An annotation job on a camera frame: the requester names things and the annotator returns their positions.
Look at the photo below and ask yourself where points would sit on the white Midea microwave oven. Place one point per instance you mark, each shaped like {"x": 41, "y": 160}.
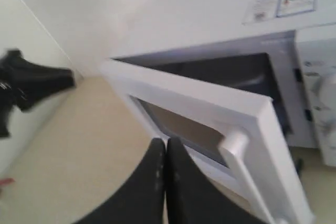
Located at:
{"x": 301, "y": 49}

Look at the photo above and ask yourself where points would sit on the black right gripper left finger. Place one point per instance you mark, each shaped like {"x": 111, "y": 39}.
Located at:
{"x": 141, "y": 197}

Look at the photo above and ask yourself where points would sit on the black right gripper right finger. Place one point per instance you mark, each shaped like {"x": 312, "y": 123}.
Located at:
{"x": 191, "y": 197}

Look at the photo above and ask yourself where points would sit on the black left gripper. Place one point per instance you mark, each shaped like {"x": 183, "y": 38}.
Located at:
{"x": 38, "y": 81}

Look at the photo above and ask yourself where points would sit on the upper white power knob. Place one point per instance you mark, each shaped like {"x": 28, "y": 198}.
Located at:
{"x": 324, "y": 90}

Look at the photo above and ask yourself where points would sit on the blue white warning sticker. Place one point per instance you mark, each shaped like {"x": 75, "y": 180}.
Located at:
{"x": 264, "y": 10}

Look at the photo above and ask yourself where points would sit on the white microwave door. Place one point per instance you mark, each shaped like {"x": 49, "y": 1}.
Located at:
{"x": 232, "y": 121}

